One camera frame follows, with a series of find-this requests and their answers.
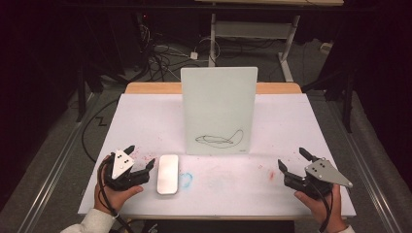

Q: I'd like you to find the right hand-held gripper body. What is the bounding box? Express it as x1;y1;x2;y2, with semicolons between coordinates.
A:
283;157;354;199

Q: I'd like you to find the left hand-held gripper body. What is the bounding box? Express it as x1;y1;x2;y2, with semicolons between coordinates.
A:
104;149;151;192

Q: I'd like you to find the white board eraser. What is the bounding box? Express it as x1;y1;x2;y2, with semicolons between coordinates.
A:
156;153;180;196

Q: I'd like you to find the white glass drawing board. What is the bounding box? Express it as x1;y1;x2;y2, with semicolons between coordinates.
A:
180;66;259;155

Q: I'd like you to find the person's left hand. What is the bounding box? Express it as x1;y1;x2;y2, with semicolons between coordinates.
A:
93;154;145;215

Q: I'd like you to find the person's right hand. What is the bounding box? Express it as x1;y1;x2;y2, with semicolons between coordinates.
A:
293;184;348;233

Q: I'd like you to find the white table cover sheet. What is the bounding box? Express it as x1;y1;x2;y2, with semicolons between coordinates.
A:
77;93;357;217

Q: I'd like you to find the black metal stand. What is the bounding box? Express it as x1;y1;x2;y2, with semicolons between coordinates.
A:
342;73;355;134
75;64;87;123

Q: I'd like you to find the wooden table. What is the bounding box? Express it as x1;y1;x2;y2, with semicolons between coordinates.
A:
124;82;303;95

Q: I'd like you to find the black board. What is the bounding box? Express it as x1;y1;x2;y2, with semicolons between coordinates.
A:
141;219;295;233

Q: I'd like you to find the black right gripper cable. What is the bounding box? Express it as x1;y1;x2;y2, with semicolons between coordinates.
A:
306;182;334;233

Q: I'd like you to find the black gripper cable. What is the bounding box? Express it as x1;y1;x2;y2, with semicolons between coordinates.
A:
96;154;135;233
306;182;334;233

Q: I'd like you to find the metal floor rail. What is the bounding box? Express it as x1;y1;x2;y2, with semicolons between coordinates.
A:
324;96;403;233
17;93;100;233

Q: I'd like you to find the long black floor cable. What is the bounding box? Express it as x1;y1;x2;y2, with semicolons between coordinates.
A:
81;98;120;164

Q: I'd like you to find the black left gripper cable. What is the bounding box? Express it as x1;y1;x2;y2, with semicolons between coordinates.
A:
96;154;135;233

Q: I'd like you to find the tangle of floor cables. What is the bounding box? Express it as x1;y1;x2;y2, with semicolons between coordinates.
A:
137;23;195;83

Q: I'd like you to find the white metal desk frame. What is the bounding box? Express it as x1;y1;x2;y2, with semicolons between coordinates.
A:
208;13;301;83

